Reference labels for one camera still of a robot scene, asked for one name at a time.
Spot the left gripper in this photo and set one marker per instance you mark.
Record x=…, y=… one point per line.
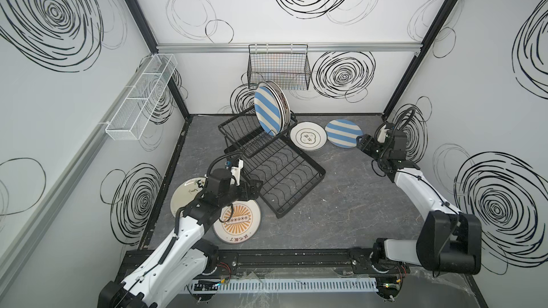
x=252, y=193

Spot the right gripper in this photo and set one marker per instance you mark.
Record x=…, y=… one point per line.
x=367, y=138

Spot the blue striped plate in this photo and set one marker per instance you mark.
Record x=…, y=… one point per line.
x=343, y=133
x=267, y=111

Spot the white plate red characters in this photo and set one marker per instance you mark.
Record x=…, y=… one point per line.
x=284, y=102

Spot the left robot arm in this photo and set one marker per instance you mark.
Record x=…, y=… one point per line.
x=184, y=254

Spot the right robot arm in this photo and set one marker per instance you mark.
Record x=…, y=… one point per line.
x=450, y=240

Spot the orange sunburst plate left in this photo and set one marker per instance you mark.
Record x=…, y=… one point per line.
x=239, y=222

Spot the white plate black flower outline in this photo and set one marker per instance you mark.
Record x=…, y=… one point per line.
x=308, y=136

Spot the cream floral plate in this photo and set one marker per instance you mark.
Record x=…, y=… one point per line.
x=186, y=193

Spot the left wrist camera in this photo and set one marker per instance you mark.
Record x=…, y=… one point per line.
x=235, y=166

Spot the black wire dish rack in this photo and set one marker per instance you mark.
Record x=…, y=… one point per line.
x=288, y=174

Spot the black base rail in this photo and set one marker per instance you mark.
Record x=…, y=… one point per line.
x=355, y=260

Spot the black wire wall basket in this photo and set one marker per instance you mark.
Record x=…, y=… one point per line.
x=287, y=65

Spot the grey slotted cable duct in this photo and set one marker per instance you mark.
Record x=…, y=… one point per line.
x=310, y=285

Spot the white mesh wall shelf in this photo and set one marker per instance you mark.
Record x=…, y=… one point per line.
x=137, y=108

